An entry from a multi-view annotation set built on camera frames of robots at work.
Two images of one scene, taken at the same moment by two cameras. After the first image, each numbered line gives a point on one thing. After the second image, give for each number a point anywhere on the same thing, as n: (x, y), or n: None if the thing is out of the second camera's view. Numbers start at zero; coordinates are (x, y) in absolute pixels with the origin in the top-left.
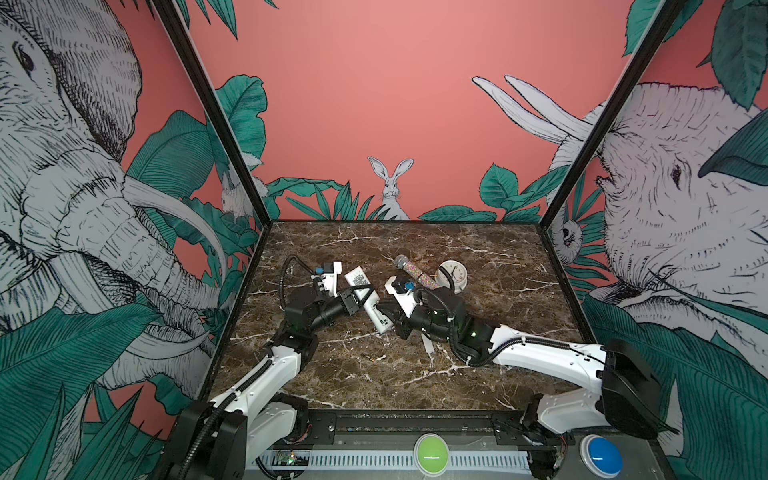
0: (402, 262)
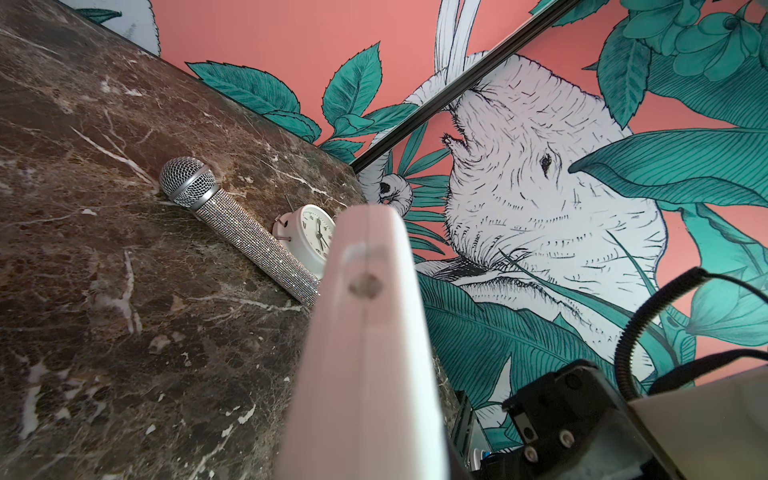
0: (193, 183)
